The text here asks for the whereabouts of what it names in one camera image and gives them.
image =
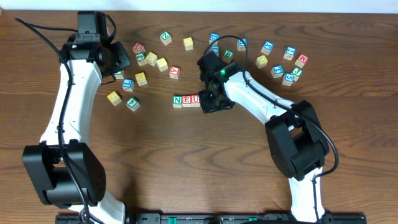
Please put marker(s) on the green J block right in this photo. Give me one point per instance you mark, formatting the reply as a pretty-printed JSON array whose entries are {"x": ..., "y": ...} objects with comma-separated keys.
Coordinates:
[{"x": 297, "y": 72}]

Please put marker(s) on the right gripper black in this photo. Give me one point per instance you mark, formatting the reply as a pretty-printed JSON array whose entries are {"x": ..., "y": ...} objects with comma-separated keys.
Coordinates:
[{"x": 204, "y": 84}]

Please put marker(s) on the blue l block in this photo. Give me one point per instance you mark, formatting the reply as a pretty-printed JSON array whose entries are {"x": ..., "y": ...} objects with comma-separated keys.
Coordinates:
[
  {"x": 215, "y": 49},
  {"x": 128, "y": 84}
]

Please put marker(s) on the blue D block upper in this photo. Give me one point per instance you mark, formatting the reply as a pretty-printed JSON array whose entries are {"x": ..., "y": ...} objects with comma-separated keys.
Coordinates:
[{"x": 213, "y": 39}]

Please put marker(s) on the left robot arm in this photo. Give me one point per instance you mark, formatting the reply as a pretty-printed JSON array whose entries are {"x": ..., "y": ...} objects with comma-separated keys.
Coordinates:
[{"x": 62, "y": 168}]

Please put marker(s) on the blue L block left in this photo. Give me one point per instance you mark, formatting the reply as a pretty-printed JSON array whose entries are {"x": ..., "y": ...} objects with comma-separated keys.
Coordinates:
[{"x": 128, "y": 84}]

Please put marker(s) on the green 4 block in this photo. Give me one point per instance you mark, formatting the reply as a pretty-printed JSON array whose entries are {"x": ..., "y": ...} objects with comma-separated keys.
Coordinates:
[{"x": 132, "y": 104}]

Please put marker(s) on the blue S block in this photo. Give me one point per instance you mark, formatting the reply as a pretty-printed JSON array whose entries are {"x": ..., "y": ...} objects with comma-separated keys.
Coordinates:
[{"x": 288, "y": 79}]

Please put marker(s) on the red A block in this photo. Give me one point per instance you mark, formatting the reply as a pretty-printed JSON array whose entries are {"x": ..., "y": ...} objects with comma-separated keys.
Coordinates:
[{"x": 174, "y": 72}]

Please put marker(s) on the blue Z block right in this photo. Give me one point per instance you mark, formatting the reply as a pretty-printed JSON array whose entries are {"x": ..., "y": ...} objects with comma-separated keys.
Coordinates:
[{"x": 289, "y": 53}]

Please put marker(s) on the red u block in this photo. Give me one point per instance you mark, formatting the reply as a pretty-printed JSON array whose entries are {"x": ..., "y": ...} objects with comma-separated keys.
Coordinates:
[
  {"x": 138, "y": 48},
  {"x": 195, "y": 100}
]

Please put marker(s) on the yellow block right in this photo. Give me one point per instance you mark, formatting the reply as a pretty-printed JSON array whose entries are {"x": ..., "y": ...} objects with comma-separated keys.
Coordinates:
[{"x": 261, "y": 61}]

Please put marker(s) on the green J block left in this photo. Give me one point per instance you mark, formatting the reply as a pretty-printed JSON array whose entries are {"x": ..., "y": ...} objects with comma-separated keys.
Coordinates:
[{"x": 141, "y": 59}]

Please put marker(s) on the green j block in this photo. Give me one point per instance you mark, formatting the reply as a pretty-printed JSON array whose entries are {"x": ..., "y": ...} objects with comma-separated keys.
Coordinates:
[
  {"x": 297, "y": 72},
  {"x": 141, "y": 59}
]

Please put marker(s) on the green N block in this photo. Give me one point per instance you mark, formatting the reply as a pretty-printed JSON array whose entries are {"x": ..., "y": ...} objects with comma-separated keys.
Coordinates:
[{"x": 177, "y": 101}]

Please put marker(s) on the green V block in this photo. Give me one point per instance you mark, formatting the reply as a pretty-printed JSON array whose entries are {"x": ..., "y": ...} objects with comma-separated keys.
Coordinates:
[{"x": 119, "y": 75}]

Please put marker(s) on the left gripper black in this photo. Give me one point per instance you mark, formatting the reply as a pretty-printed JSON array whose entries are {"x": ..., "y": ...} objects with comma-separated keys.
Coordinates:
[{"x": 121, "y": 57}]

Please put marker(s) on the red M block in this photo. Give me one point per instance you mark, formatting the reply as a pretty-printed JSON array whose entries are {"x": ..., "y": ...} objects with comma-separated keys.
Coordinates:
[{"x": 301, "y": 60}]

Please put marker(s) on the yellow block lower left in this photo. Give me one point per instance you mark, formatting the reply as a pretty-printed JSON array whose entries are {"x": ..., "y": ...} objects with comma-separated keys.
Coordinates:
[{"x": 115, "y": 98}]

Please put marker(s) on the blue L block centre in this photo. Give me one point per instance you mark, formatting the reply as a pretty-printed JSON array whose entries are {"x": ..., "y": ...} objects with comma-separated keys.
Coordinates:
[{"x": 215, "y": 49}]

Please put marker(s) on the red E block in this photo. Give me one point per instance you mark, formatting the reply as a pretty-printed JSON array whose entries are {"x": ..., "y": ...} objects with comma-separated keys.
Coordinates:
[{"x": 186, "y": 101}]

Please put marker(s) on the yellow O block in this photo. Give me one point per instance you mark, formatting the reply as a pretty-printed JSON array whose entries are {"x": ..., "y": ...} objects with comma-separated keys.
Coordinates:
[{"x": 188, "y": 43}]

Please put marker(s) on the blue d block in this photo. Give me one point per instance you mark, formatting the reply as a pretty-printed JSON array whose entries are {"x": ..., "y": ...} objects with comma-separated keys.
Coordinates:
[
  {"x": 213, "y": 39},
  {"x": 241, "y": 44}
]

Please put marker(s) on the green Z block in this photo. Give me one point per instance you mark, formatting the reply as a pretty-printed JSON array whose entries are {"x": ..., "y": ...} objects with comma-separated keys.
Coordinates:
[{"x": 165, "y": 37}]

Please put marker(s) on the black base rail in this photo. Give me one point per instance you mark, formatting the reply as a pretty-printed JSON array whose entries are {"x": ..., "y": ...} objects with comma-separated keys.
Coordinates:
[{"x": 155, "y": 218}]

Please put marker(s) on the yellow block upper left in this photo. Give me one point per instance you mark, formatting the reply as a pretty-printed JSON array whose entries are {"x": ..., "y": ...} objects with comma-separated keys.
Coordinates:
[{"x": 152, "y": 58}]

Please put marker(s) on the yellow block middle left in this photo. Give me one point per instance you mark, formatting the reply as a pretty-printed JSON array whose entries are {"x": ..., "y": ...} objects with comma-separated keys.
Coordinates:
[{"x": 141, "y": 78}]

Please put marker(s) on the green B block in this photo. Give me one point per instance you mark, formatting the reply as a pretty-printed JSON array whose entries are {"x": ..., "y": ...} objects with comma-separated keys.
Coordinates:
[{"x": 228, "y": 56}]

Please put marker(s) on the blue D block right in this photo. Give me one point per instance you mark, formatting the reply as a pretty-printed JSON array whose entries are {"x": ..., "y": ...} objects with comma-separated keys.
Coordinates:
[{"x": 241, "y": 44}]

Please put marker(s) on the blue X block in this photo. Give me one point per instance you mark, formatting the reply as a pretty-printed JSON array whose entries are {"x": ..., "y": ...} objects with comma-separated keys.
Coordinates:
[{"x": 267, "y": 48}]

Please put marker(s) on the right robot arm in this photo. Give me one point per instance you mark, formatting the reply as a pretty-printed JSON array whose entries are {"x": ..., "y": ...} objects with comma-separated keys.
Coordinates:
[{"x": 297, "y": 147}]

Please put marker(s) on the yellow block beside R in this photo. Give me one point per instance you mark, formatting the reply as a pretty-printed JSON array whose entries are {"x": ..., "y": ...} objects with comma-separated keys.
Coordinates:
[{"x": 162, "y": 64}]

